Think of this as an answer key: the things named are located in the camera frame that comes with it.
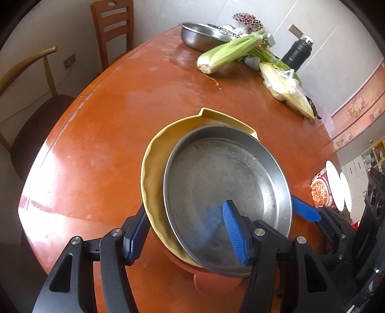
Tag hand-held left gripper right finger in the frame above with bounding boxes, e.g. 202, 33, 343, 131
222, 199, 343, 313

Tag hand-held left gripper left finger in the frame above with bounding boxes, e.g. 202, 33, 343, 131
32, 205, 151, 313

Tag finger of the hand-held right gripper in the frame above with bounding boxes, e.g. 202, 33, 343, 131
290, 195, 358, 250

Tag red paper noodle bowl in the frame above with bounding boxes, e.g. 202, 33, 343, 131
310, 160, 346, 211
339, 172, 353, 211

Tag orange plate with ears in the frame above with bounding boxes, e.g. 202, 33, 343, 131
150, 229, 243, 296

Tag round metal pan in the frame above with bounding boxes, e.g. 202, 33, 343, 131
163, 126, 293, 277

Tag yellow shell-shaped plate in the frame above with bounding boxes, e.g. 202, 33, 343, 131
140, 108, 258, 268

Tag white cabinet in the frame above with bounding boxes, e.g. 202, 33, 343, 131
343, 141, 385, 193

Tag black tool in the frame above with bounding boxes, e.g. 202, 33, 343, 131
307, 101, 322, 119

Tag pink cartoon curtain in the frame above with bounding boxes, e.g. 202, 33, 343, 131
331, 59, 385, 151

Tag clear bag of yellow noodles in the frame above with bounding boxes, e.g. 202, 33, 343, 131
259, 62, 315, 119

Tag black thermos bottle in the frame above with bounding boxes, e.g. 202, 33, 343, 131
281, 35, 314, 73

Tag celery bunch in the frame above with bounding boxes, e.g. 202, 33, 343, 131
241, 45, 301, 85
197, 29, 268, 74

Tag white foam-wrapped fruit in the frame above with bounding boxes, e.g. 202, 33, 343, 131
244, 56, 261, 71

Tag bentwood chair with dark seat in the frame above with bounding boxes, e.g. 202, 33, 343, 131
0, 46, 76, 181

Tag dried lotus pods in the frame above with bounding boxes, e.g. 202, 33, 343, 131
231, 13, 262, 31

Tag stainless steel basin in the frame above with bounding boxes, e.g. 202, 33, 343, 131
180, 22, 241, 52

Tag brown wooden slat chair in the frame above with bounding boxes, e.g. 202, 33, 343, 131
91, 0, 135, 73

